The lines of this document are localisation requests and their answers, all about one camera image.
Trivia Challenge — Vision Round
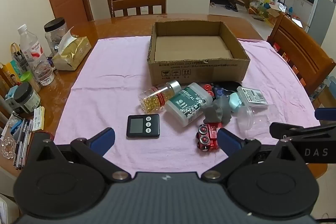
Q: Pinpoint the pen holder with pens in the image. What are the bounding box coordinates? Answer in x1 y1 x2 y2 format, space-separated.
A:
10 42 30 78

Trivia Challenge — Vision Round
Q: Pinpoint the clear blister pack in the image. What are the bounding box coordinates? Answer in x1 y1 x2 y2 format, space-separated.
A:
236 86 267 107

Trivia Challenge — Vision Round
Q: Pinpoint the blue stapler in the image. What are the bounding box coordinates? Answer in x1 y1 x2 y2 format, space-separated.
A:
5 118 23 136

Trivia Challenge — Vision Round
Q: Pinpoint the container with green lid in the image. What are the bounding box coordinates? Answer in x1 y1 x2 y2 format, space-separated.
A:
20 70 42 94

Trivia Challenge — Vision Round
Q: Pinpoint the clear bottle of gold capsules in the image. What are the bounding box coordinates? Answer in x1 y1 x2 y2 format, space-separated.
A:
138 80 182 113

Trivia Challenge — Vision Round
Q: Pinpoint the clear plastic water bottle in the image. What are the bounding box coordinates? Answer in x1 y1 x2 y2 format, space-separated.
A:
17 24 55 86

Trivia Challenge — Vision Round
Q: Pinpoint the clear plastic cup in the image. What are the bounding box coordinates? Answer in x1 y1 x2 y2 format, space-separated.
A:
237 105 274 139

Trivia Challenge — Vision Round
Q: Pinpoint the pink cloth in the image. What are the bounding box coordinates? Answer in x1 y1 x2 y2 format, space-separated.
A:
54 38 321 182

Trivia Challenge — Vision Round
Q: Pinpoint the small card box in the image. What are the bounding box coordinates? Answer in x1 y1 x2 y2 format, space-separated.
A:
32 106 46 132

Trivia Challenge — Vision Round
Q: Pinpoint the teal round container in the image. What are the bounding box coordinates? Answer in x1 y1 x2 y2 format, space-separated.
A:
228 92 244 112

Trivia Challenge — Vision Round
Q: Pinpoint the yellow box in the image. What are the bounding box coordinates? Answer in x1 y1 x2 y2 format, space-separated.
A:
0 62 17 100

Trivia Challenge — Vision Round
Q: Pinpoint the red toy car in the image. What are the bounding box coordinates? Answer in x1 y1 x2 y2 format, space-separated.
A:
196 122 223 152

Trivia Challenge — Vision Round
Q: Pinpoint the grey elephant toy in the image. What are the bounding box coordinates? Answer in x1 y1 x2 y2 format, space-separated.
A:
203 97 233 125

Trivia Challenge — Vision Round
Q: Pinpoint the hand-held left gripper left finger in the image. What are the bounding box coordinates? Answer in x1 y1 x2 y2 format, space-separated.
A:
26 127 131 184

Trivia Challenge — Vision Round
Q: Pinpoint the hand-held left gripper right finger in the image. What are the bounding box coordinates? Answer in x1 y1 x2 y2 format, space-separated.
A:
202 127 308 183

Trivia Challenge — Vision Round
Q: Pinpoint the black digital timer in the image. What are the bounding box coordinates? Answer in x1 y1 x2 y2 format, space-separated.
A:
126 114 160 139

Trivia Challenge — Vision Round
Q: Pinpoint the glass ashtray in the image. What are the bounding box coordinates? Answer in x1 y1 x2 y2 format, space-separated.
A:
0 136 17 161

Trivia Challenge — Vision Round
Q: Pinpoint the cardboard box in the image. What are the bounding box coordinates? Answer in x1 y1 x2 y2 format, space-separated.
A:
266 2 284 19
147 20 251 86

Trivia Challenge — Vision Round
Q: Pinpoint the bunch of pens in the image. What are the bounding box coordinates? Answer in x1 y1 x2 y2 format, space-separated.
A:
13 118 35 170

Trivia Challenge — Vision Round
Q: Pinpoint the grey refrigerator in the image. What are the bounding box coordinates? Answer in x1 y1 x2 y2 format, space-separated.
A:
307 0 336 47

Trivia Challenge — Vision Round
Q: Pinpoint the white bottle with green label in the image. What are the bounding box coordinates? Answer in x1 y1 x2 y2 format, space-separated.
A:
165 82 213 127

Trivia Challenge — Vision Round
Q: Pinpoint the gold tissue pack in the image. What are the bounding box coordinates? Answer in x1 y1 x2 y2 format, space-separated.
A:
51 27 92 72

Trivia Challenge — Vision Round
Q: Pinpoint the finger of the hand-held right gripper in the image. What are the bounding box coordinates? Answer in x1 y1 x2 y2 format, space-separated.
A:
314 108 336 121
269 122 336 141

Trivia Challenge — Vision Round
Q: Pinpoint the cardboard box on floor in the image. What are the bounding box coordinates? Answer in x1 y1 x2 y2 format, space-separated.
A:
266 2 284 19

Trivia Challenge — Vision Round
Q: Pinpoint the dark jar with black lid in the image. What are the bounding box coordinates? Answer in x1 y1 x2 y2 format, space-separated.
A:
13 82 42 115

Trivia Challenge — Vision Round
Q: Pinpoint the clear jar with black lid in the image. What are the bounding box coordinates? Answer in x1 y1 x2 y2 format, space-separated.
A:
43 17 68 57

